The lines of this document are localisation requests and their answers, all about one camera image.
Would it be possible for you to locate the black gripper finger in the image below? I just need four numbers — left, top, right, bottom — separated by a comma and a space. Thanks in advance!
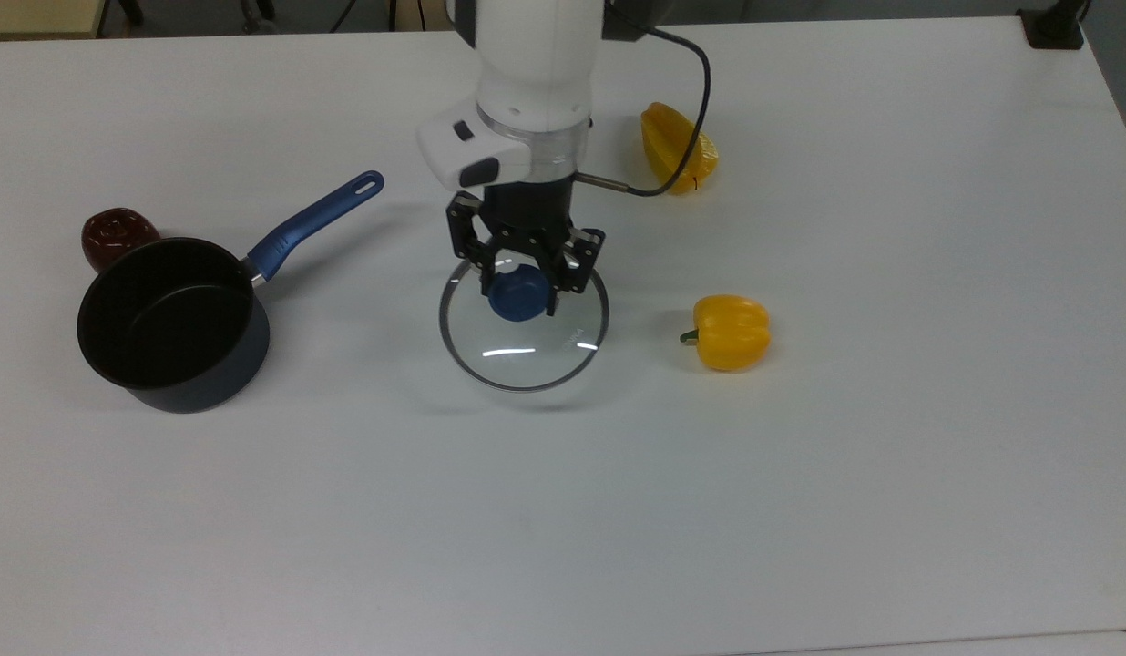
445, 190, 501, 298
546, 226, 608, 319

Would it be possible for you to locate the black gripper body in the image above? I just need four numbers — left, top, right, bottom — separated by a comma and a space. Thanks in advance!
480, 177, 578, 249

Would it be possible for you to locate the glass lid blue knob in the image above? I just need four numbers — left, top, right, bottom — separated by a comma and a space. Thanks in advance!
438, 255, 610, 393

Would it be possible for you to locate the yellow starfruit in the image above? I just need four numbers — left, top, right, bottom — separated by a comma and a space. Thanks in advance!
640, 102, 720, 196

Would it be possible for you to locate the whole yellow bell pepper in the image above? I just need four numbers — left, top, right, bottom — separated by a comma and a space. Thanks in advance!
680, 294, 772, 372

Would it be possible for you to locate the dark red glossy toy food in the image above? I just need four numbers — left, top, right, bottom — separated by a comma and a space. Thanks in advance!
81, 208, 161, 272

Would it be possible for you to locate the light wooden furniture piece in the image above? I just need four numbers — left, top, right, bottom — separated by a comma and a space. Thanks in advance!
0, 0, 109, 40

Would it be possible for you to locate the black table clamp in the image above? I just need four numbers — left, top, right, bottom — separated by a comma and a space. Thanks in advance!
1018, 0, 1091, 50

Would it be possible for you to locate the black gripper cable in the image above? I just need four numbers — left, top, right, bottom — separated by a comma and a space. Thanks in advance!
577, 0, 713, 198

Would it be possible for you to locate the dark blue saucepan blue handle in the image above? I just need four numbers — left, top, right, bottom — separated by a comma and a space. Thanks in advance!
77, 170, 384, 415

